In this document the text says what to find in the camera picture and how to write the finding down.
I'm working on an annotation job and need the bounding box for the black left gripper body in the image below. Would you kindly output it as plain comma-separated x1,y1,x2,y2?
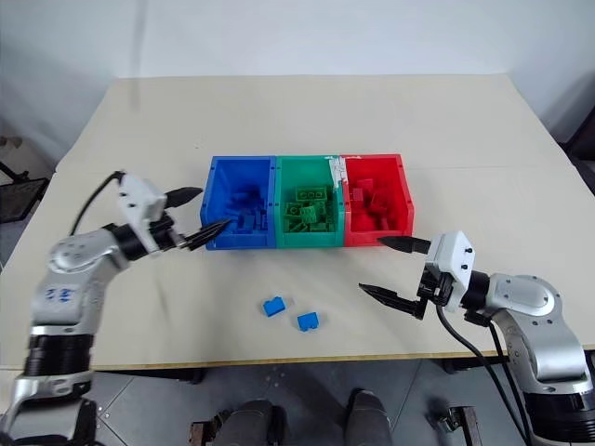
147,213,187,254

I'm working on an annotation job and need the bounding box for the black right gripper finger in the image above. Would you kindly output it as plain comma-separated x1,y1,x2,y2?
377,235,431,255
358,282,430,321

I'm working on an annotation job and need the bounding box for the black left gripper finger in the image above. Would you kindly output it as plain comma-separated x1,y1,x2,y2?
165,186,205,209
178,218,232,253

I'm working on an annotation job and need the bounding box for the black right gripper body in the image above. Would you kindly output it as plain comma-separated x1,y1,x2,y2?
416,264,455,308

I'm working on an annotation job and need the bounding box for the blue plastic bin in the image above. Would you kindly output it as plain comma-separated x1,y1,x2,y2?
199,154,279,253

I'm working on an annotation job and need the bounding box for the red plastic bin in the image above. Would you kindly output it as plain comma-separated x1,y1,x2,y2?
338,152,416,248

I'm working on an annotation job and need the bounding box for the green plastic bin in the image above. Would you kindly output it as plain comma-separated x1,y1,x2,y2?
273,154,348,249

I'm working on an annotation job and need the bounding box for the white torn tape label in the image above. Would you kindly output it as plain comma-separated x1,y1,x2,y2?
326,156,348,188

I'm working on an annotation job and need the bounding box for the dark rounded shape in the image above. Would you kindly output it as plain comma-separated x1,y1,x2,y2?
347,388,390,446
215,399,285,446

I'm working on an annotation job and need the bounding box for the black mesh panel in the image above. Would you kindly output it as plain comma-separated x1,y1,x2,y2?
0,177,50,225

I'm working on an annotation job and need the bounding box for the black metal stand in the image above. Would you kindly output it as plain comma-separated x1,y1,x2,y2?
0,135,30,185

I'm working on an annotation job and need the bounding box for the dark furniture piece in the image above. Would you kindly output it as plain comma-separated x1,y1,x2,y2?
563,69,595,197

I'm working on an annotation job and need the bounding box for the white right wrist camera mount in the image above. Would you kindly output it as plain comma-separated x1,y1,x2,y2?
426,230,476,311

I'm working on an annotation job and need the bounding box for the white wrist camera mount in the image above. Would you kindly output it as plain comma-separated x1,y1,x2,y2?
115,173,168,255
426,230,476,311

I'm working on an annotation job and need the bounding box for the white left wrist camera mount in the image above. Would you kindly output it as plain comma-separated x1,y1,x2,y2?
115,173,168,255

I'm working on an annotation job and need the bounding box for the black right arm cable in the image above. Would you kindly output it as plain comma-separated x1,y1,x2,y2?
435,301,531,446
485,321,534,436

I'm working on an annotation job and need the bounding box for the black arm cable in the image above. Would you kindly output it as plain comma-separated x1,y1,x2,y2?
69,170,127,237
435,301,531,446
485,321,534,436

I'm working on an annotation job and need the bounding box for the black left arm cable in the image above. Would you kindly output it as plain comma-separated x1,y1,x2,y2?
69,170,127,237

